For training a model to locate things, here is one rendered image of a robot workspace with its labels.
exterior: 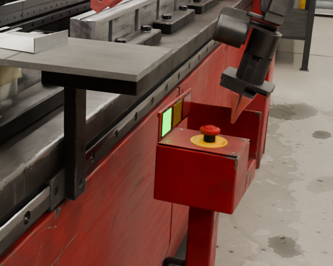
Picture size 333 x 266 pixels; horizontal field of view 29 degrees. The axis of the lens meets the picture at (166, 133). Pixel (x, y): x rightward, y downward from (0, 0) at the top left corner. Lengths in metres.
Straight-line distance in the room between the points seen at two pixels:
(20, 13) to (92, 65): 0.81
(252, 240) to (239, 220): 0.17
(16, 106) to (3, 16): 0.60
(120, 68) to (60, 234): 0.30
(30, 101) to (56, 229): 0.20
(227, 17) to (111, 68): 0.45
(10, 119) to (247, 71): 0.51
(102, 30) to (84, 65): 0.58
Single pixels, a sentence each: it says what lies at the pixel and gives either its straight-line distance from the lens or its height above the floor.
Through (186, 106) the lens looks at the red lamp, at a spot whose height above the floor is 0.81.
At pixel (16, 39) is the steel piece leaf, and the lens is 0.99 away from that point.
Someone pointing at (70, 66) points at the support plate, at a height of 1.00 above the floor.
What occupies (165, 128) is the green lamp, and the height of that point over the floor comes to 0.80.
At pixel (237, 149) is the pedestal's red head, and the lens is 1.22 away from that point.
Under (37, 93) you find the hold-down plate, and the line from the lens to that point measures 1.06.
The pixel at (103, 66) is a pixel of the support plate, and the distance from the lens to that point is 0.85.
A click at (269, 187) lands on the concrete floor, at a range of 3.05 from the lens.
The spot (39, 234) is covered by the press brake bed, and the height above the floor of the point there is 0.76.
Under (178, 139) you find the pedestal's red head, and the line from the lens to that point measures 1.24.
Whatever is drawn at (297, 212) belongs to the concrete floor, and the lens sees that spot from 2.84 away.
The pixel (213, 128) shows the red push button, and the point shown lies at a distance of 1.23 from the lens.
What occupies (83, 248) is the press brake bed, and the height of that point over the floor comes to 0.64.
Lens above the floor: 1.20
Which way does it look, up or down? 19 degrees down
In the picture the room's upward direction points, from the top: 3 degrees clockwise
